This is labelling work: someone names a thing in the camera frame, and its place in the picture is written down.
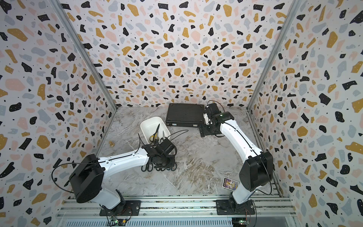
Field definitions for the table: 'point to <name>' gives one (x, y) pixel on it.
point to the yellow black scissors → (155, 137)
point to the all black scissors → (148, 167)
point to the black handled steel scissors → (159, 168)
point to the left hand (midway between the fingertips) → (176, 164)
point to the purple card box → (229, 184)
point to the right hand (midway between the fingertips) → (207, 131)
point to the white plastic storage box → (149, 127)
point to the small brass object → (111, 144)
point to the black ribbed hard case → (185, 114)
